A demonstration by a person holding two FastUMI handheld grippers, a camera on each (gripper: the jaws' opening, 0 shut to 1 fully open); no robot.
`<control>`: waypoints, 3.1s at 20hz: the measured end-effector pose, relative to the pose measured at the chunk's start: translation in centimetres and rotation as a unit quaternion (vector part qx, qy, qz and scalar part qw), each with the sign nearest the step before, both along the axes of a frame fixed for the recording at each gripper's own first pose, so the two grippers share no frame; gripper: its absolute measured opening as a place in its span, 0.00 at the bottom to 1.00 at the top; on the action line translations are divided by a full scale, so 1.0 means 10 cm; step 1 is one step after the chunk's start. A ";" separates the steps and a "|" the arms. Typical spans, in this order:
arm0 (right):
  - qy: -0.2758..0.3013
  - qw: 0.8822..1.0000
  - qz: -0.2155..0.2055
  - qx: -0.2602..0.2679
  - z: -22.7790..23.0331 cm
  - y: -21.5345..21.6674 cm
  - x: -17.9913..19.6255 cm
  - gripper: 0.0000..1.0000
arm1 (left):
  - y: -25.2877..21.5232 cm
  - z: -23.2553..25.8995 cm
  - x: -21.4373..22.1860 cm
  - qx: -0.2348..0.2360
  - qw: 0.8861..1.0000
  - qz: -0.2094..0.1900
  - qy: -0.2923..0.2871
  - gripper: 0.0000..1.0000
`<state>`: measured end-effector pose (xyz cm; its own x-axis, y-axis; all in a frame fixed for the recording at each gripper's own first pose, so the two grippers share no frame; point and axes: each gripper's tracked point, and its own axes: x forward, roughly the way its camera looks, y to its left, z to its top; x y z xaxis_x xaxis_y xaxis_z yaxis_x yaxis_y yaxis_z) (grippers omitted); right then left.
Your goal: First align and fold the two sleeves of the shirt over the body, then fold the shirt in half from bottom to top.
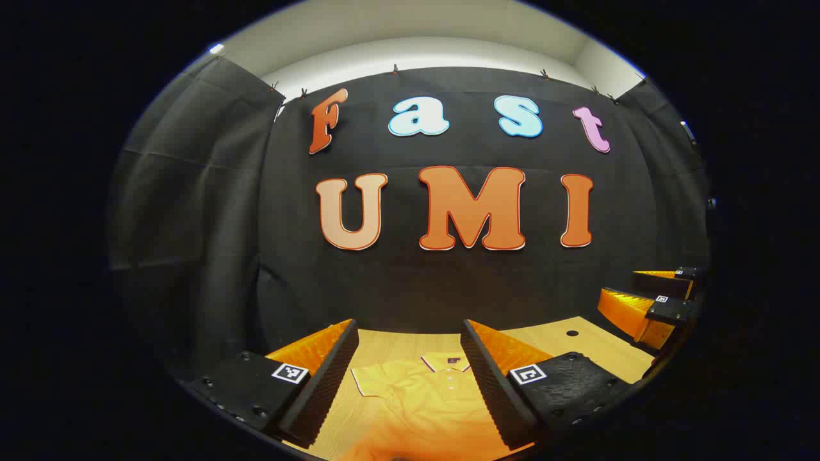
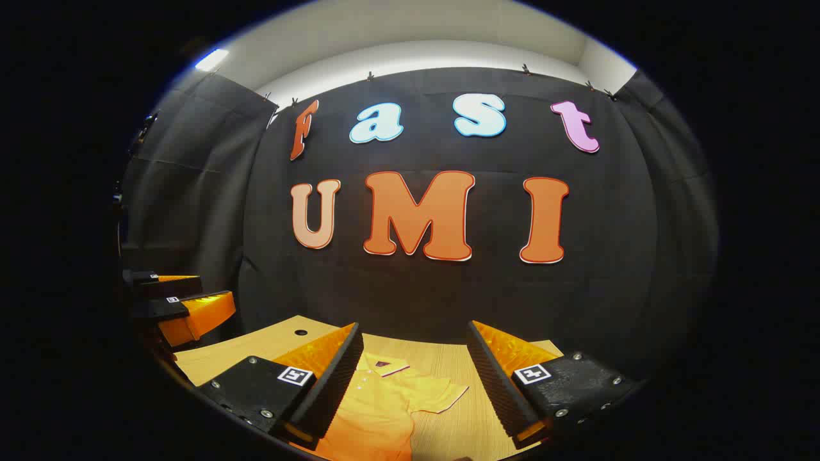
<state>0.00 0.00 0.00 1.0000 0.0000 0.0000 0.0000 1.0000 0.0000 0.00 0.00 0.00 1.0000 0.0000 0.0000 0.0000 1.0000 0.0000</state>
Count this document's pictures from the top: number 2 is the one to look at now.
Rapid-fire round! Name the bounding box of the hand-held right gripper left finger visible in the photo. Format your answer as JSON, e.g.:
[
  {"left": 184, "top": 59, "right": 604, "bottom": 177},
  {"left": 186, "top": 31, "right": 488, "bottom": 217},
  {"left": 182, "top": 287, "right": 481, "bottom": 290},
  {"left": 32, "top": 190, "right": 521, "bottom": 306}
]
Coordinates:
[{"left": 197, "top": 322, "right": 365, "bottom": 450}]

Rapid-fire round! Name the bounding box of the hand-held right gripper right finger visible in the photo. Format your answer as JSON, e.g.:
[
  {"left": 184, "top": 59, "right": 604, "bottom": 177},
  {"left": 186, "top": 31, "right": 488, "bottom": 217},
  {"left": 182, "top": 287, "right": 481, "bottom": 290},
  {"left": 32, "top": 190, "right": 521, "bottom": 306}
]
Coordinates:
[{"left": 466, "top": 320, "right": 644, "bottom": 449}]

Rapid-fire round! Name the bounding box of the orange T-shirt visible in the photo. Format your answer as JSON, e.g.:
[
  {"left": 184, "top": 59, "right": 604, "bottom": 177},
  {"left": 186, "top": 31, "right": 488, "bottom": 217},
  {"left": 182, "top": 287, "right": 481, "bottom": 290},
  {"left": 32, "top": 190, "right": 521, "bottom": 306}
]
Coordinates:
[{"left": 307, "top": 352, "right": 470, "bottom": 461}]

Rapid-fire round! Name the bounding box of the ceiling light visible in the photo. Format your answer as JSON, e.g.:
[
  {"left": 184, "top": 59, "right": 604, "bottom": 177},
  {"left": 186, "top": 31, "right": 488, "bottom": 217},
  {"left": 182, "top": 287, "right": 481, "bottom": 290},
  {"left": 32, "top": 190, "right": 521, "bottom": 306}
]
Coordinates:
[{"left": 195, "top": 48, "right": 229, "bottom": 72}]

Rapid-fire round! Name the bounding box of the black backdrop cloth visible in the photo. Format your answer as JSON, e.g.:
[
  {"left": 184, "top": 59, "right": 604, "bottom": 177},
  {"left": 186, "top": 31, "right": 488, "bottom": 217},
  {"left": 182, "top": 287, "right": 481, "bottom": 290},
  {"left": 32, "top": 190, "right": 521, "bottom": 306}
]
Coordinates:
[{"left": 119, "top": 67, "right": 718, "bottom": 385}]

